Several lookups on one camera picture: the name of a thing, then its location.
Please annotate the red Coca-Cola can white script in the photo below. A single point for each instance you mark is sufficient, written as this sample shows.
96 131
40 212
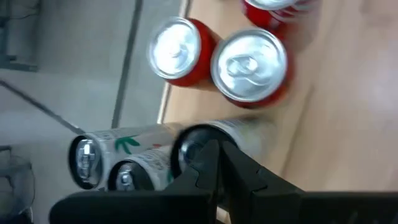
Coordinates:
280 11

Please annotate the silver slim can black lid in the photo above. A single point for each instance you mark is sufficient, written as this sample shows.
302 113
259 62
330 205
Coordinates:
149 165

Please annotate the silver Celsius can yellow print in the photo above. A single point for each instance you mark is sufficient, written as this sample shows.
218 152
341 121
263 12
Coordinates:
248 137

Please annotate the red zero sugar cola can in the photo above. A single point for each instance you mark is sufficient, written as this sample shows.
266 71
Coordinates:
248 63

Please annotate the silver slim can green print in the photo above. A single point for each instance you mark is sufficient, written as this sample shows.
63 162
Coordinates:
102 140

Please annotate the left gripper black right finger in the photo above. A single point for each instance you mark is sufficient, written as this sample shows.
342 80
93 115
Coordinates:
264 205

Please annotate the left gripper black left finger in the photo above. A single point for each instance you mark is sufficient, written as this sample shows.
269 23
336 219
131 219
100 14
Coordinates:
186 205

